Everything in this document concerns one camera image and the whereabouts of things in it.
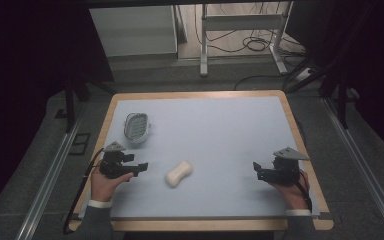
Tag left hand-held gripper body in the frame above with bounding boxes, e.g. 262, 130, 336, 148
99, 141, 135, 179

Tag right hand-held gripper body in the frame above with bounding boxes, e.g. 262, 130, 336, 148
259, 146, 311, 186

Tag white soap dish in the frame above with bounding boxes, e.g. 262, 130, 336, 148
123, 112, 152, 145

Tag white bone-shaped toy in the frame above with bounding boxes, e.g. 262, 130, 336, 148
165, 160, 194, 188

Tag person's left hand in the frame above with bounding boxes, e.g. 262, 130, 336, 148
90, 160, 135, 203

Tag person's right hand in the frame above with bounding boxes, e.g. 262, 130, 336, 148
269, 169, 311, 211

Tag light blue table mat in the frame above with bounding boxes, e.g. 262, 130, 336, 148
78, 95, 321, 220

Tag black stand leg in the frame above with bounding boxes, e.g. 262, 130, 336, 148
318, 76, 351, 130
54, 78, 81, 134

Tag white power strip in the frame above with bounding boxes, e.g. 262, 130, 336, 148
295, 67, 315, 83

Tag white cabinet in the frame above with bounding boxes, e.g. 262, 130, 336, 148
89, 4, 178, 58

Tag white metal stand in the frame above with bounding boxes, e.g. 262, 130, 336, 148
199, 1, 294, 78

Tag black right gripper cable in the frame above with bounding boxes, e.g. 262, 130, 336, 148
296, 169, 314, 213

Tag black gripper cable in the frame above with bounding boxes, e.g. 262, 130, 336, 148
296, 169, 314, 213
62, 147, 105, 235

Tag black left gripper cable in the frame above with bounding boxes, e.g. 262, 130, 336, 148
62, 147, 105, 235

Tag black floor cables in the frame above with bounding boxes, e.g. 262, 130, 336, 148
194, 3, 309, 92

